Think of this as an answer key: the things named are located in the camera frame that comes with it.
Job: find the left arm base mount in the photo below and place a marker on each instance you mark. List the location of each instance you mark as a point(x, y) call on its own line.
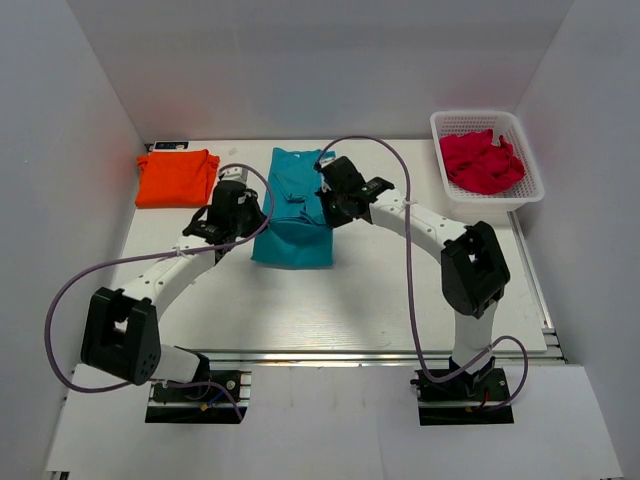
point(223, 399)

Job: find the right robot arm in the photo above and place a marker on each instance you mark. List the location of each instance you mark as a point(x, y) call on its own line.
point(473, 269)

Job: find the pink crumpled t-shirt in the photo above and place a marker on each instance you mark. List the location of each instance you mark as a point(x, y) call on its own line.
point(475, 163)

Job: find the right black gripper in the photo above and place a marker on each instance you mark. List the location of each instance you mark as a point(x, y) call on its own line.
point(333, 220)

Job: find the aluminium front rail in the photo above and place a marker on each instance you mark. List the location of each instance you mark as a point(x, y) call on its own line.
point(553, 355)

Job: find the orange folded t-shirt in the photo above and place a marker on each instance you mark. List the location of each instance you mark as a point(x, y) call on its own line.
point(177, 179)

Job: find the blue label sticker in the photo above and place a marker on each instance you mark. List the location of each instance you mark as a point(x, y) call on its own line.
point(171, 145)

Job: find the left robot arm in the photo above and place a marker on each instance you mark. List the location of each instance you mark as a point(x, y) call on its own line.
point(122, 330)

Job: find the teal t-shirt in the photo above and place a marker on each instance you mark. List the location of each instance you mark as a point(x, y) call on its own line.
point(298, 236)

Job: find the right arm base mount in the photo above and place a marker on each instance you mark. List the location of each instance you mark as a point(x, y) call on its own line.
point(452, 404)

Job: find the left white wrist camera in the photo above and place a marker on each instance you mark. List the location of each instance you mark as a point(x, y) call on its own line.
point(234, 174)

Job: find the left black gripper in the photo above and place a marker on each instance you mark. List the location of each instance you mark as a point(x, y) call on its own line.
point(251, 201)

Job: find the white plastic basket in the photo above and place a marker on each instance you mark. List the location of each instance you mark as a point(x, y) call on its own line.
point(528, 190)

